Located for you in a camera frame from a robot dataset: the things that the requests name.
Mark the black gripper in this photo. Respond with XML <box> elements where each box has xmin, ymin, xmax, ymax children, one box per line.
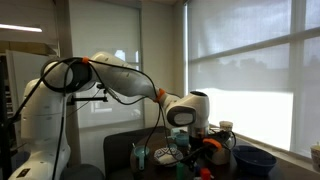
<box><xmin>181</xmin><ymin>131</ymin><xmax>231</xmax><ymax>167</ymax></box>

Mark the blue cylinder block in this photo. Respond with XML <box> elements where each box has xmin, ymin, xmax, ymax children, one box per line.
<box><xmin>194</xmin><ymin>166</ymin><xmax>200</xmax><ymax>177</ymax></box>

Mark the green cylinder block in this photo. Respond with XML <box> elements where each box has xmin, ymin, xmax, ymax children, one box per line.
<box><xmin>176</xmin><ymin>162</ymin><xmax>184</xmax><ymax>180</ymax></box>

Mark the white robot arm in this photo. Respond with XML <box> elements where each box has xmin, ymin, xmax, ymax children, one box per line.
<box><xmin>8</xmin><ymin>52</ymin><xmax>222</xmax><ymax>180</ymax></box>

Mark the red block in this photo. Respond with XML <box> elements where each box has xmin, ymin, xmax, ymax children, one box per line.
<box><xmin>200</xmin><ymin>168</ymin><xmax>211</xmax><ymax>180</ymax></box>

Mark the clear jar of rice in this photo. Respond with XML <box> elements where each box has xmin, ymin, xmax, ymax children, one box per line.
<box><xmin>209</xmin><ymin>137</ymin><xmax>232</xmax><ymax>165</ymax></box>

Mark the medium teal measuring cup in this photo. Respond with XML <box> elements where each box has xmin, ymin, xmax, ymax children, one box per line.
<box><xmin>171</xmin><ymin>128</ymin><xmax>189</xmax><ymax>147</ymax></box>

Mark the patterned paper cup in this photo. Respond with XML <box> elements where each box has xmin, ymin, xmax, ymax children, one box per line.
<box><xmin>219</xmin><ymin>121</ymin><xmax>233</xmax><ymax>132</ymax></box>

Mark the blue patterned paper plate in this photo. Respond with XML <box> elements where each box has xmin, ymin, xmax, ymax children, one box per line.
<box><xmin>154</xmin><ymin>147</ymin><xmax>183</xmax><ymax>166</ymax></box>

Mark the dark blue bowl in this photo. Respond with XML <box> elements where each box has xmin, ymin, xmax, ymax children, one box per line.
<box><xmin>232</xmin><ymin>145</ymin><xmax>277</xmax><ymax>176</ymax></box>

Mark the teal measuring cup near edge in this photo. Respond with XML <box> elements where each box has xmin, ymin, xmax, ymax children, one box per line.
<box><xmin>133</xmin><ymin>145</ymin><xmax>149</xmax><ymax>170</ymax></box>

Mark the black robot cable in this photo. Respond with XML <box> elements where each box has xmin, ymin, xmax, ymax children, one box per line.
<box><xmin>6</xmin><ymin>57</ymin><xmax>188</xmax><ymax>180</ymax></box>

